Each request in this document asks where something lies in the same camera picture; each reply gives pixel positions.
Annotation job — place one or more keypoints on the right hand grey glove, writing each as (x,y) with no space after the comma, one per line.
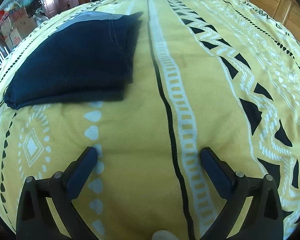
(164,235)

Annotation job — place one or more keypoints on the navy blue garment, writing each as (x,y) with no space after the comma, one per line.
(88,58)

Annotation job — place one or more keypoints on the stacked cardboard boxes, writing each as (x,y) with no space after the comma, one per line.
(15,23)

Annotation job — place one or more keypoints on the yellow patterned bed cover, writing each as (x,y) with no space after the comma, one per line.
(206,73)

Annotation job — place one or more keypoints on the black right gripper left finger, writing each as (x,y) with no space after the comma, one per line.
(34,217)

